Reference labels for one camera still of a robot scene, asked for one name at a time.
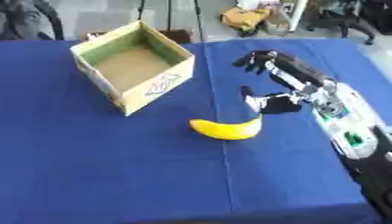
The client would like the tan open cardboard box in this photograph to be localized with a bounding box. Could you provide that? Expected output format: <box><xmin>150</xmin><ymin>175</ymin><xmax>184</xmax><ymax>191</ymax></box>
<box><xmin>68</xmin><ymin>20</ymin><xmax>196</xmax><ymax>117</ymax></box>

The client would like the yellow bag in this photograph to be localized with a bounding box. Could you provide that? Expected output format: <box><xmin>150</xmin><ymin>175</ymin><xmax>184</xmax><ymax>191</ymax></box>
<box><xmin>219</xmin><ymin>6</ymin><xmax>273</xmax><ymax>33</ymax></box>

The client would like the brown box on floor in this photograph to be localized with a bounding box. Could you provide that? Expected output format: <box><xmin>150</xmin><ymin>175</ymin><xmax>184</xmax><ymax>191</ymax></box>
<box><xmin>156</xmin><ymin>28</ymin><xmax>195</xmax><ymax>45</ymax></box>

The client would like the yellow toy banana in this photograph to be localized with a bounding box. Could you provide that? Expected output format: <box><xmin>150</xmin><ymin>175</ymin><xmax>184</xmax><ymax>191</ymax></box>
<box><xmin>188</xmin><ymin>114</ymin><xmax>265</xmax><ymax>141</ymax></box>

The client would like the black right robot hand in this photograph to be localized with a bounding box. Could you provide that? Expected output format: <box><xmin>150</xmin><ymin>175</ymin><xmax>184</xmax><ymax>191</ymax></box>
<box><xmin>231</xmin><ymin>50</ymin><xmax>340</xmax><ymax>116</ymax></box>

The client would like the black office chair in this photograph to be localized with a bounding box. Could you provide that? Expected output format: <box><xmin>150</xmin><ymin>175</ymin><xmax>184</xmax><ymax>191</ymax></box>
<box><xmin>303</xmin><ymin>0</ymin><xmax>392</xmax><ymax>46</ymax></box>

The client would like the black tripod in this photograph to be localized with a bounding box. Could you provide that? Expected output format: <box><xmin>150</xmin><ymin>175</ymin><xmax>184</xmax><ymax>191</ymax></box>
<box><xmin>135</xmin><ymin>0</ymin><xmax>207</xmax><ymax>44</ymax></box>

